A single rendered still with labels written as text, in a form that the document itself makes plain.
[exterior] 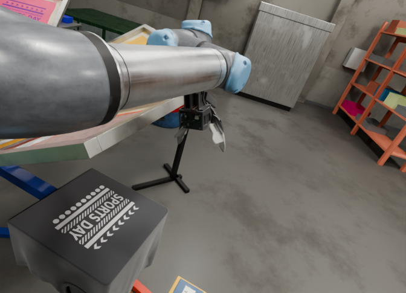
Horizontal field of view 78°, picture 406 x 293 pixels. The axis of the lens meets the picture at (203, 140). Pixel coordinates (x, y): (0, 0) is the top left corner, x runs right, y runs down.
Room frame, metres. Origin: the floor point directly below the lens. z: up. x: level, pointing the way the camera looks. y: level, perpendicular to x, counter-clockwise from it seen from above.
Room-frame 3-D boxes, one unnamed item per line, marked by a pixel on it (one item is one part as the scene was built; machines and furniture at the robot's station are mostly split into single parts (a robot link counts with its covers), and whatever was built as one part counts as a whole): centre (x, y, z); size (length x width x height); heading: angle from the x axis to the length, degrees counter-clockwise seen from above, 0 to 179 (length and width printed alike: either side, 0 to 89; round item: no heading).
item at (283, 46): (6.67, -1.10, 1.03); 1.60 x 1.23 x 2.06; 89
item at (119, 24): (6.48, 3.11, 0.37); 1.87 x 1.71 x 0.74; 89
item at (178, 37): (0.57, 0.11, 1.77); 0.11 x 0.11 x 0.08; 67
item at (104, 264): (0.76, 0.35, 0.95); 0.48 x 0.44 x 0.01; 76
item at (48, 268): (0.59, 0.40, 0.77); 0.46 x 0.09 x 0.36; 76
